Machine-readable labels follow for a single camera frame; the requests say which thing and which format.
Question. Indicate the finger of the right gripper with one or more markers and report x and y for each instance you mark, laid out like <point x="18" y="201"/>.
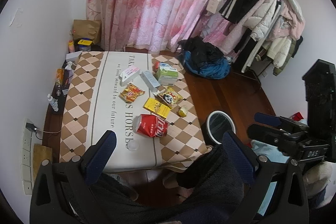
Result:
<point x="271" y="136"/>
<point x="266" y="119"/>

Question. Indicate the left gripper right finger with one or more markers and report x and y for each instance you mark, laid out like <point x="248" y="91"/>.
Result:
<point x="241" y="156"/>

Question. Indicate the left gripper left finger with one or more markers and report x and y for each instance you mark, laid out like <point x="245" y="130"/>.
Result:
<point x="97" y="156"/>

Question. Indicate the orange fries snack bag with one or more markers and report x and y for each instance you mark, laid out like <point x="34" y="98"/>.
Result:
<point x="131" y="93"/>

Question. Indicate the yellow panda snack bag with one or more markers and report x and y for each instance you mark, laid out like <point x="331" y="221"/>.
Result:
<point x="169" y="97"/>

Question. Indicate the white round trash bin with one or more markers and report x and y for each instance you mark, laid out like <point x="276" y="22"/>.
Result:
<point x="217" y="123"/>

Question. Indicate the clear plastic cup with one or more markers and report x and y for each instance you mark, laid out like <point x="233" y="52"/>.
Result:
<point x="132" y="145"/>

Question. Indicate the dark bedside shelf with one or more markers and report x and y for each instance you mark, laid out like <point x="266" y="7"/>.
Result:
<point x="61" y="88"/>

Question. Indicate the yellow crumpled wrapper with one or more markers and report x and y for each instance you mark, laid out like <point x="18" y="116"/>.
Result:
<point x="183" y="111"/>

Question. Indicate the clear spray bottle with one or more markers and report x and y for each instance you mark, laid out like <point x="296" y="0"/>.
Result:
<point x="53" y="102"/>

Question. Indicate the blue sleeping bag pile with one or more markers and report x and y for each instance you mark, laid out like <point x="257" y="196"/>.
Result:
<point x="214" y="70"/>

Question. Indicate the checkered bed cover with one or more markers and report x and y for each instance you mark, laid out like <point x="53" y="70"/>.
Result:
<point x="93" y="105"/>

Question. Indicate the yellow flat box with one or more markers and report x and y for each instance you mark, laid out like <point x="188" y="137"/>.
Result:
<point x="157" y="108"/>

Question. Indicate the pink white box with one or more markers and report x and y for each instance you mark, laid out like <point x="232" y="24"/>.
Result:
<point x="129" y="75"/>

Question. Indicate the light blue long box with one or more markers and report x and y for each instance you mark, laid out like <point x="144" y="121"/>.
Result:
<point x="150" y="80"/>

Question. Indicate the black clothes pile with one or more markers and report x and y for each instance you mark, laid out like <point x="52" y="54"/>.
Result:
<point x="197" y="53"/>

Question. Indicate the green white carton box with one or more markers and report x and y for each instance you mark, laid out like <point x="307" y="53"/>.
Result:
<point x="166" y="76"/>

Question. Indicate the hanging clothes rack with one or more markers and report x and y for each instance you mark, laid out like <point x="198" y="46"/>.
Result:
<point x="247" y="31"/>

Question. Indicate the orange small bottle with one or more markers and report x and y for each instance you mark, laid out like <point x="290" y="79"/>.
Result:
<point x="71" y="46"/>

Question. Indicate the blue yellow lidded jar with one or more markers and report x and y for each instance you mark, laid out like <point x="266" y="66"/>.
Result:
<point x="84" y="45"/>

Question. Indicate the brown paper bag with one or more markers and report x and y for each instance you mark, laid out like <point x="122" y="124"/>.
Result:
<point x="87" y="29"/>

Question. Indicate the white wall power strip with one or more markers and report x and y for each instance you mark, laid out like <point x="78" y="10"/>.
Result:
<point x="27" y="159"/>

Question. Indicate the black plug with cable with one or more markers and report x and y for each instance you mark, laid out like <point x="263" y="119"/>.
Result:
<point x="32" y="128"/>

